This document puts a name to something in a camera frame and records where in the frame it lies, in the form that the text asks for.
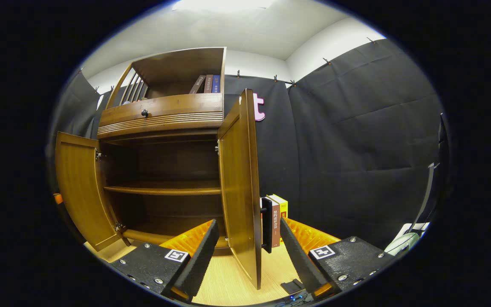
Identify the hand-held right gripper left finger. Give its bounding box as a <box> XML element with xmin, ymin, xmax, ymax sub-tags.
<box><xmin>110</xmin><ymin>219</ymin><xmax>220</xmax><ymax>303</ymax></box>

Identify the wooden double-door shoe cabinet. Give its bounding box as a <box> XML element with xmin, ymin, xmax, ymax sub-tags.
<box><xmin>55</xmin><ymin>47</ymin><xmax>263</xmax><ymax>290</ymax></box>

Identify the wooden shoe cabinet door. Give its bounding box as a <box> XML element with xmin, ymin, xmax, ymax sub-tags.
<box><xmin>55</xmin><ymin>131</ymin><xmax>122</xmax><ymax>252</ymax></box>
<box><xmin>218</xmin><ymin>89</ymin><xmax>263</xmax><ymax>290</ymax></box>

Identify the wooden cabinet drawer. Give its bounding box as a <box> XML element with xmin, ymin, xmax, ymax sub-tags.
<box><xmin>100</xmin><ymin>93</ymin><xmax>224</xmax><ymax>126</ymax></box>

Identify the wooden cabinet shelf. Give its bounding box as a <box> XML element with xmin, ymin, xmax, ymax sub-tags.
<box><xmin>104</xmin><ymin>181</ymin><xmax>222</xmax><ymax>196</ymax></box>

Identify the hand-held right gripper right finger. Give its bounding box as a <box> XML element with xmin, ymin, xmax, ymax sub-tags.
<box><xmin>280</xmin><ymin>217</ymin><xmax>399</xmax><ymax>301</ymax></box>

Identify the black door handle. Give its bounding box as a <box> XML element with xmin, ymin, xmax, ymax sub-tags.
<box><xmin>260</xmin><ymin>197</ymin><xmax>273</xmax><ymax>254</ymax></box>

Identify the brown book with white print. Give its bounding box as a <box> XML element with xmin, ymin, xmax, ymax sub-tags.
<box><xmin>263</xmin><ymin>196</ymin><xmax>281</xmax><ymax>249</ymax></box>

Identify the dark thin stand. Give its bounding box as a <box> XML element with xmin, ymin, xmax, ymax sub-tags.
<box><xmin>412</xmin><ymin>162</ymin><xmax>441</xmax><ymax>233</ymax></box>

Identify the white rounded object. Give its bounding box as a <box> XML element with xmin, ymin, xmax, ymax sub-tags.
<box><xmin>384</xmin><ymin>222</ymin><xmax>431</xmax><ymax>256</ymax></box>

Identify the large ceiling light panel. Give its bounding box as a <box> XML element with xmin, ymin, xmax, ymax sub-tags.
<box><xmin>172</xmin><ymin>0</ymin><xmax>276</xmax><ymax>12</ymax></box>

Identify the leaning brown book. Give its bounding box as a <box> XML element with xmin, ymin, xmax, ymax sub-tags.
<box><xmin>189</xmin><ymin>75</ymin><xmax>207</xmax><ymax>94</ymax></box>

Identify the yellow book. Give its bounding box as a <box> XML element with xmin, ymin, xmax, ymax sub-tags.
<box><xmin>269</xmin><ymin>194</ymin><xmax>289</xmax><ymax>243</ymax></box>

